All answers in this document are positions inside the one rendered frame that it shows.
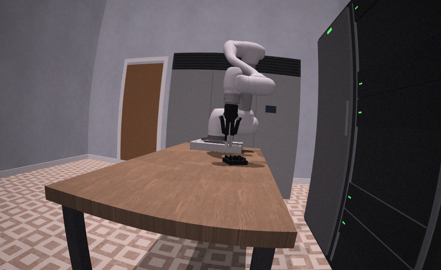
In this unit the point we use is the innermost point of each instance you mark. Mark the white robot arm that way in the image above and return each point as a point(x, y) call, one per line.
point(240, 83)

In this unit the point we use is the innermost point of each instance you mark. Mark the black knob box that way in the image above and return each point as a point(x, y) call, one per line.
point(235, 160)

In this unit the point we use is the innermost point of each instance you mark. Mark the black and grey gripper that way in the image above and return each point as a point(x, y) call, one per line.
point(230, 114)

